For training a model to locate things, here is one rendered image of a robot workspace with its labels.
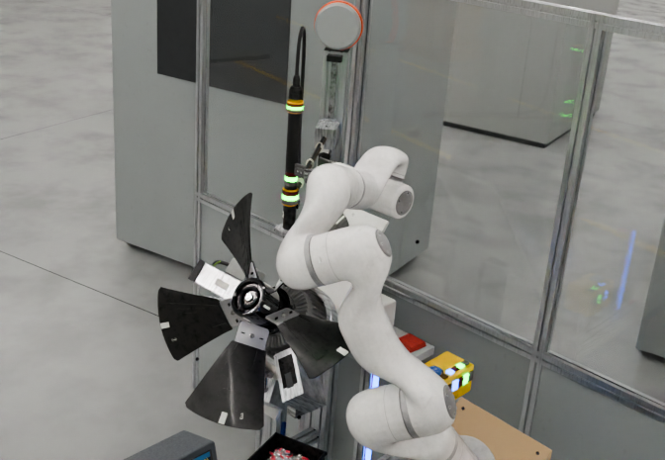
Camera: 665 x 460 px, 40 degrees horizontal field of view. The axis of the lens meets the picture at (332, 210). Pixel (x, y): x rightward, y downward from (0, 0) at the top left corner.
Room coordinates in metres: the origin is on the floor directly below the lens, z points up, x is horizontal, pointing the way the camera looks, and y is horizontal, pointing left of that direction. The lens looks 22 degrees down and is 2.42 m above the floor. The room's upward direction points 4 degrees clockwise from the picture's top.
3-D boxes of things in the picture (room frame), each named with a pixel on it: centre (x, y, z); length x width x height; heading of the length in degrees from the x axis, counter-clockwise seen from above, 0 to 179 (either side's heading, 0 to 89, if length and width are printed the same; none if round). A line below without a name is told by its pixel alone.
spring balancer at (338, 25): (2.96, 0.02, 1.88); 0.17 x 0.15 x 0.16; 48
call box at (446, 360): (2.22, -0.35, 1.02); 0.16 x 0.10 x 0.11; 138
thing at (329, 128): (2.87, 0.04, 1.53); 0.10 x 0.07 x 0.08; 173
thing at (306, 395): (2.23, 0.06, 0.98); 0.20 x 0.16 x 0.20; 138
